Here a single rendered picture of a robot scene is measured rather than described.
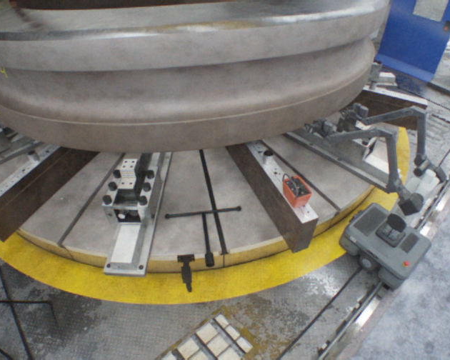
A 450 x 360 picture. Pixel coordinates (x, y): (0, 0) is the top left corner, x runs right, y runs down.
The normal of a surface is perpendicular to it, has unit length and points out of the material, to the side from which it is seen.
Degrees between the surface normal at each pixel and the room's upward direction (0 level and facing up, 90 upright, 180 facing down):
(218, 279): 0
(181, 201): 0
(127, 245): 0
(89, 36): 45
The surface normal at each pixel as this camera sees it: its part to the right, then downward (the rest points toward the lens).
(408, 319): 0.00, -0.72
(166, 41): 0.11, 0.69
